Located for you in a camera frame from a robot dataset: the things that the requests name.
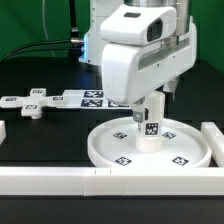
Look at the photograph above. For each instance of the white cross-shaped table base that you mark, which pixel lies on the white cross-shaped table base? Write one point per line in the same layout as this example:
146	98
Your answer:
31	106

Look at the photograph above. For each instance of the white right fence bar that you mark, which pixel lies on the white right fence bar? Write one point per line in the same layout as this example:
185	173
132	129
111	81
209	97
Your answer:
215	139

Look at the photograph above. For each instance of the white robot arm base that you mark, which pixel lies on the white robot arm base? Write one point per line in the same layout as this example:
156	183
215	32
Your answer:
100	10

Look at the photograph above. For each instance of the white marker sheet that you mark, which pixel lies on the white marker sheet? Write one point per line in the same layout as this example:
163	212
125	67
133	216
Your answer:
89	99

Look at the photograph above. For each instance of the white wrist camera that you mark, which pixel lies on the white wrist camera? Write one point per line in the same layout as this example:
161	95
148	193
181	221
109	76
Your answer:
139	26

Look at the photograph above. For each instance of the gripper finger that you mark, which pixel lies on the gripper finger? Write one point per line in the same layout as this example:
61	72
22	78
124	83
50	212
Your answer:
139	109
171	86

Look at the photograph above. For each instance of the white left fence bar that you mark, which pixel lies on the white left fence bar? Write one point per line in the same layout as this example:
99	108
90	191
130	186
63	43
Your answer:
2	131

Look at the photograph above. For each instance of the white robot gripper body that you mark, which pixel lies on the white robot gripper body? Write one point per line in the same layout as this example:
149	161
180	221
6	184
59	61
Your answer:
131	72

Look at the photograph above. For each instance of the white fence bar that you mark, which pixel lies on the white fence bar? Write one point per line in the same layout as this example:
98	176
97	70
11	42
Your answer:
2	131
110	181
215	139

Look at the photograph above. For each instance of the white front fence bar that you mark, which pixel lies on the white front fence bar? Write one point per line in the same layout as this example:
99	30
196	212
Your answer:
110	181

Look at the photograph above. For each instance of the white round table top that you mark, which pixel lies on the white round table top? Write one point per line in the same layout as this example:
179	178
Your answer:
118	143

